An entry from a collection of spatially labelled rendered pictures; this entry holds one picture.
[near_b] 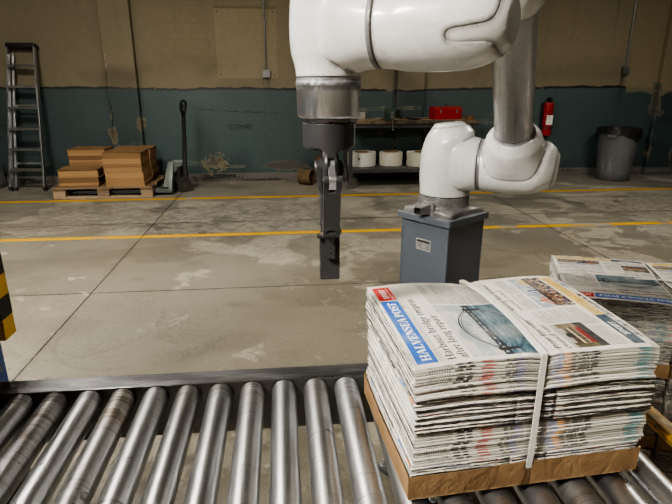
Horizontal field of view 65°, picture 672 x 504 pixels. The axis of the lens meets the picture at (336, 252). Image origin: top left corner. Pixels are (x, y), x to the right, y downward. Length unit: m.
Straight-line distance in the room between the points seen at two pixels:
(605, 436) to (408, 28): 0.66
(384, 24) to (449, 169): 0.96
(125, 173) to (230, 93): 1.89
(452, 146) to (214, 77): 6.47
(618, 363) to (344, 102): 0.54
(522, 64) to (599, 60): 7.79
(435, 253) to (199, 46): 6.58
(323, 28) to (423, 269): 1.10
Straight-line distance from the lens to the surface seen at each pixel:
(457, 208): 1.63
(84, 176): 7.25
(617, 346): 0.86
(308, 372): 1.15
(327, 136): 0.73
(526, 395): 0.82
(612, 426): 0.94
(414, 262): 1.70
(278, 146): 7.86
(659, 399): 1.78
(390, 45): 0.68
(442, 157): 1.59
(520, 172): 1.55
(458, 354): 0.76
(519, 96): 1.40
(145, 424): 1.06
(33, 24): 8.47
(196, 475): 0.93
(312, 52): 0.72
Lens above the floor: 1.39
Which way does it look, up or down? 18 degrees down
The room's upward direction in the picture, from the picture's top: straight up
